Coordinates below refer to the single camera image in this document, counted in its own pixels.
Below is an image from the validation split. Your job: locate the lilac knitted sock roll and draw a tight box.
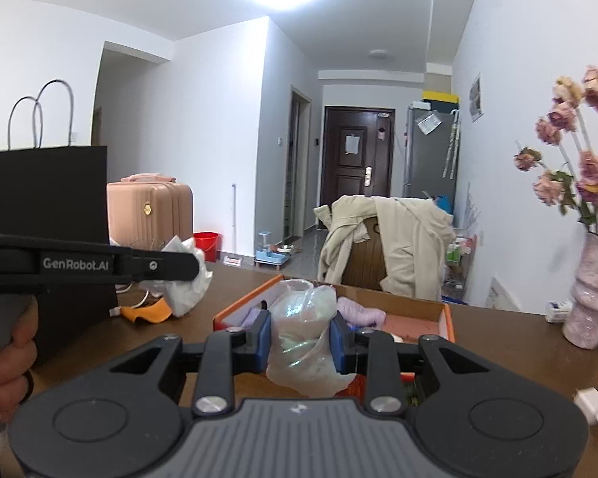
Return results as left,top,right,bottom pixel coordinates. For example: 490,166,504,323
337,297,387,329

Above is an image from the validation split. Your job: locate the iridescent plastic bag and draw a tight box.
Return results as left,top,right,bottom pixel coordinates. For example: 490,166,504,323
267,280,354,398

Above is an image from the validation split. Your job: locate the person's left hand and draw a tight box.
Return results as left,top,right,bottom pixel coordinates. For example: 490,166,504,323
0,299,38,423

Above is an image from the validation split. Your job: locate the red cardboard box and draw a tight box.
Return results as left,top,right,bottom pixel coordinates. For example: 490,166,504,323
211,273,456,400

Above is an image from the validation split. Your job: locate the purple fabric sachet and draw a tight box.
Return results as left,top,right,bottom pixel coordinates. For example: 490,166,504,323
241,308,262,329

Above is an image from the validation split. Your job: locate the orange cloth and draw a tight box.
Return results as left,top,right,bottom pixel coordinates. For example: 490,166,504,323
120,299,173,325

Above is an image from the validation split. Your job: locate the brown wooden chair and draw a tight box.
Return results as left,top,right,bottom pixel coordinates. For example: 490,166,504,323
341,217,387,291

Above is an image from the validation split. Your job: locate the black paper shopping bag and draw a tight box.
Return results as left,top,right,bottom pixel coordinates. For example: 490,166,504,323
0,143,117,364

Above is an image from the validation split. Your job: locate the red plastic bucket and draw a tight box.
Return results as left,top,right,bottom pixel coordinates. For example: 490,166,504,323
193,231,221,262

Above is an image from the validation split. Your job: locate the beige jacket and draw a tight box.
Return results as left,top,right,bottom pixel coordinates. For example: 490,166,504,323
313,195,456,301

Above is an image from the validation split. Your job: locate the pink hard-shell suitcase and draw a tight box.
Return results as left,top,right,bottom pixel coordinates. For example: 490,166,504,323
106,173,193,251

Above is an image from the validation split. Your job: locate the dark brown entrance door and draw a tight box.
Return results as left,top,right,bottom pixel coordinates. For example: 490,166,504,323
319,106,395,206

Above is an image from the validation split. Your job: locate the grey refrigerator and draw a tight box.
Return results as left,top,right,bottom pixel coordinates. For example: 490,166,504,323
402,99,459,207

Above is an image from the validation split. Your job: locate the white power adapter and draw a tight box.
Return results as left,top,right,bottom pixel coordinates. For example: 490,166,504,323
574,387,598,425

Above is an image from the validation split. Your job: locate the pink textured vase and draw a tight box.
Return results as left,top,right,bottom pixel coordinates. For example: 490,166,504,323
563,233,598,350

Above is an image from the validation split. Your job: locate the yellow box on refrigerator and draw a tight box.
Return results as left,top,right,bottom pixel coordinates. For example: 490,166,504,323
422,90,459,105

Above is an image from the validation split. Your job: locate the dried pink flower bouquet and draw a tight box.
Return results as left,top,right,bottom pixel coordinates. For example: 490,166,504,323
513,65,598,235

